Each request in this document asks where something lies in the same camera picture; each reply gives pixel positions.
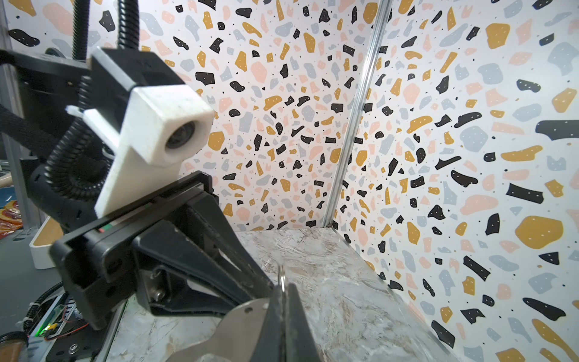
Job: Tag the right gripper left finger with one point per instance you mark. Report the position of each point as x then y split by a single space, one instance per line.
273 330

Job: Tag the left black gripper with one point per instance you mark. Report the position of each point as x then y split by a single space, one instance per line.
206 273

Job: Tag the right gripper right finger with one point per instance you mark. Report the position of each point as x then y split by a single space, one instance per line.
299 342

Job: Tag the metal keyring plate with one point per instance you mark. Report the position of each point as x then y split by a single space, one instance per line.
234 339

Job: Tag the white wooden tray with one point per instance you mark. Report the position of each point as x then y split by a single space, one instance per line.
47 235

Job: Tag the red snack packet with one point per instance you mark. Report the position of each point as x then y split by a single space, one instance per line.
10 219

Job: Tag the spice jar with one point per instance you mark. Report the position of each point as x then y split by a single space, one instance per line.
13 347

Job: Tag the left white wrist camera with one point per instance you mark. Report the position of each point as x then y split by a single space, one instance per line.
149 117

